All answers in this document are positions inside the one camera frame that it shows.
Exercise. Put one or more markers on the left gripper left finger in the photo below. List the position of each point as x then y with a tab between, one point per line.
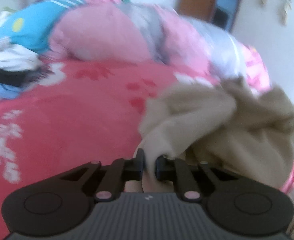
114	177

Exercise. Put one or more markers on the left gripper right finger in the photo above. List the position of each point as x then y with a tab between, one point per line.
179	173

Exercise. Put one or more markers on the beige zip hoodie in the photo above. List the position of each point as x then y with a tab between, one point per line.
226	125

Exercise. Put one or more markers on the pile of mixed clothes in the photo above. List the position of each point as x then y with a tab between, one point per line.
20	68

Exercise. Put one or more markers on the pink grey floral duvet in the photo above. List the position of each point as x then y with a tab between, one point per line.
133	32

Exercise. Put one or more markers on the blue pillow with stripes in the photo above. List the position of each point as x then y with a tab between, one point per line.
31	27

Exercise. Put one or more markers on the wall coat hook rack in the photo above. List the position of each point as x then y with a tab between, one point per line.
283	9

